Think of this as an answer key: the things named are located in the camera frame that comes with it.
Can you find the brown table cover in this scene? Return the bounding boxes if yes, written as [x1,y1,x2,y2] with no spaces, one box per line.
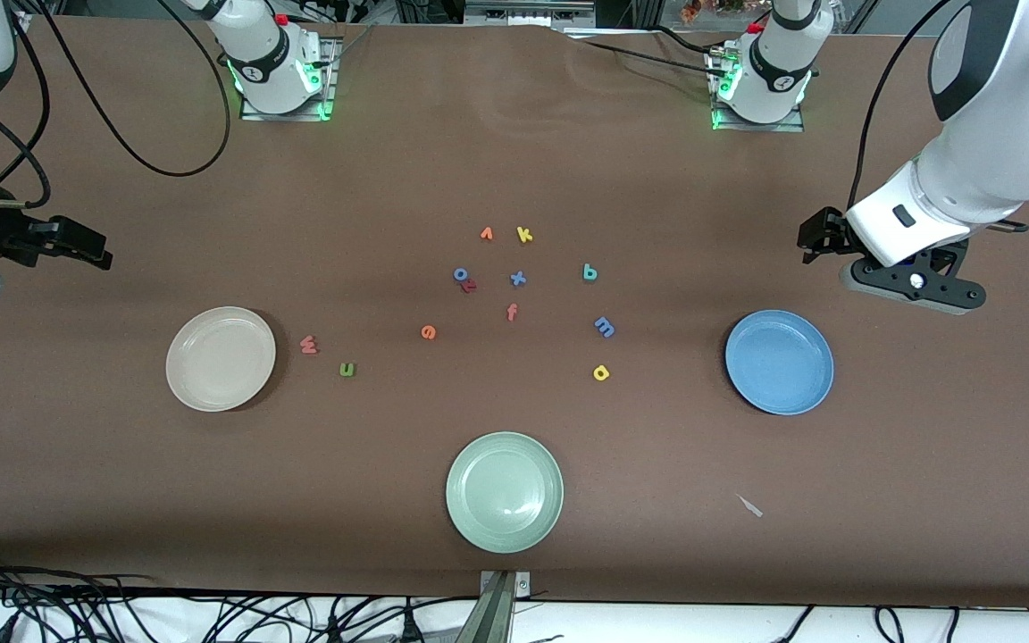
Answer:
[0,16,1029,610]

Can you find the pale green round plate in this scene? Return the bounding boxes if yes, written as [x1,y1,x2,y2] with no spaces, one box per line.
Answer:
[445,431,565,555]

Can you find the grey metal camera post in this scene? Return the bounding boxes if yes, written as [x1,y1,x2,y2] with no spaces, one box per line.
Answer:
[456,570,533,643]

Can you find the orange brown clutter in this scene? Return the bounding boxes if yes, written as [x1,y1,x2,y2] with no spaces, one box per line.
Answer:
[680,0,748,21]

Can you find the blue round plate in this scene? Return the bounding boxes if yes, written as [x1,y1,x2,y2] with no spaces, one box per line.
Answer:
[724,309,835,416]

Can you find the aluminium frame beam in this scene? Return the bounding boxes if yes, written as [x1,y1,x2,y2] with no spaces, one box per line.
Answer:
[464,0,596,26]

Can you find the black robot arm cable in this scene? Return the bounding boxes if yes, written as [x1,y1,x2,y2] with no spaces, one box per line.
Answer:
[0,0,231,211]
[847,0,944,211]

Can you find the tangled black floor cables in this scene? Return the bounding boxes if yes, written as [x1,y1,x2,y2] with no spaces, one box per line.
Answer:
[0,547,480,643]

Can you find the thin black table cable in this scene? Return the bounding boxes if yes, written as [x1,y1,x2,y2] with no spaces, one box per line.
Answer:
[568,25,734,81]

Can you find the beige round plate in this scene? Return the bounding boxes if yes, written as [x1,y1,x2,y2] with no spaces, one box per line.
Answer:
[165,306,277,413]

